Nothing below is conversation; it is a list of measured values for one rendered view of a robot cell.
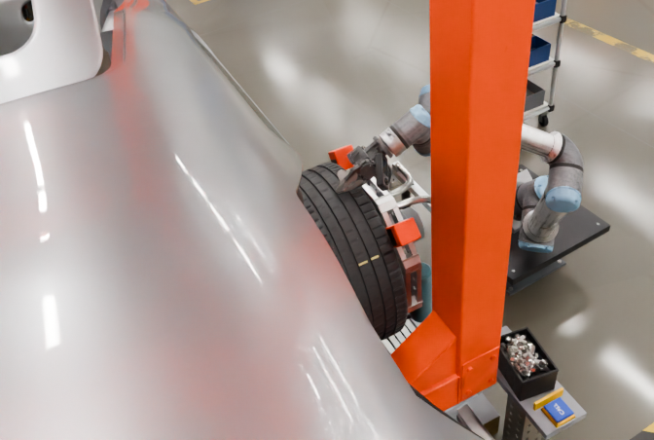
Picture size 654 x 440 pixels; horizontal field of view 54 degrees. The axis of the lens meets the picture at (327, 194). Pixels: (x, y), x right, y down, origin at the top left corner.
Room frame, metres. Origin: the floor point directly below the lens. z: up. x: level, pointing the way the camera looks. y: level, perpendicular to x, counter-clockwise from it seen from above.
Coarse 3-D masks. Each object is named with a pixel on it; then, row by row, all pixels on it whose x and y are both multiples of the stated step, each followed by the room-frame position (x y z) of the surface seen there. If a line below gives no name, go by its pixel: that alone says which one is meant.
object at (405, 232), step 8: (400, 224) 1.44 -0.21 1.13; (408, 224) 1.44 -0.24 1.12; (416, 224) 1.44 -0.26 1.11; (392, 232) 1.44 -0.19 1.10; (400, 232) 1.42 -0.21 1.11; (408, 232) 1.42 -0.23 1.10; (416, 232) 1.43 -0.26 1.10; (392, 240) 1.44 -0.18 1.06; (400, 240) 1.40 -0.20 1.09; (408, 240) 1.40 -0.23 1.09
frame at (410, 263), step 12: (348, 168) 1.76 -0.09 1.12; (372, 180) 1.68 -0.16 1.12; (372, 192) 1.62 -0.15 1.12; (384, 192) 1.61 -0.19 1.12; (384, 204) 1.55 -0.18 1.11; (396, 204) 1.56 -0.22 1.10; (384, 216) 1.52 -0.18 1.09; (396, 216) 1.53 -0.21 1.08; (396, 252) 1.45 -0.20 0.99; (408, 252) 1.46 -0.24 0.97; (408, 264) 1.41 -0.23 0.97; (420, 264) 1.42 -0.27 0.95; (408, 276) 1.41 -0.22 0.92; (420, 276) 1.42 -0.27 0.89; (408, 288) 1.40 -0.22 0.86; (420, 288) 1.42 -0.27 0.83; (408, 300) 1.40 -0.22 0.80; (420, 300) 1.42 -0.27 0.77; (408, 312) 1.40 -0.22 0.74
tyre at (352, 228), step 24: (312, 168) 1.77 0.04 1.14; (336, 168) 1.70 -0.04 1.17; (312, 192) 1.59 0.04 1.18; (336, 192) 1.58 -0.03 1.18; (360, 192) 1.57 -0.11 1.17; (312, 216) 1.49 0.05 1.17; (336, 216) 1.48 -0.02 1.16; (360, 216) 1.48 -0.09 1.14; (336, 240) 1.41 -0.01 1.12; (360, 240) 1.42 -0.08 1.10; (384, 240) 1.42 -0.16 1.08; (360, 264) 1.36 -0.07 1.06; (384, 264) 1.37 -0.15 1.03; (360, 288) 1.32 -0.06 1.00; (384, 288) 1.33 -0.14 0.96; (384, 312) 1.31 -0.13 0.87; (384, 336) 1.33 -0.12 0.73
